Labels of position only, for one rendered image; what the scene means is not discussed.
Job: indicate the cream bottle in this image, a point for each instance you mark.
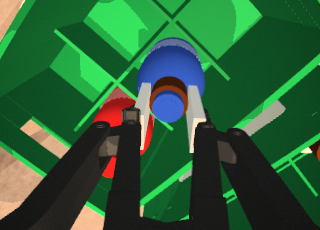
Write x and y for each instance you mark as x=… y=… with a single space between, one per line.
x=314 y=148

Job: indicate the green crate with dividers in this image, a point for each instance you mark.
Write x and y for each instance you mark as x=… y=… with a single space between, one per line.
x=284 y=129
x=260 y=48

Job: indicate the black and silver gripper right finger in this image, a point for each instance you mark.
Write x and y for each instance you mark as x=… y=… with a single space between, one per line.
x=266 y=200

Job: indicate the red bottle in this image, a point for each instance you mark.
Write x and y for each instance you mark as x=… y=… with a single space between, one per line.
x=111 y=111

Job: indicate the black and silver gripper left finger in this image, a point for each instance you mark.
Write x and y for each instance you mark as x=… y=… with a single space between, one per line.
x=58 y=199

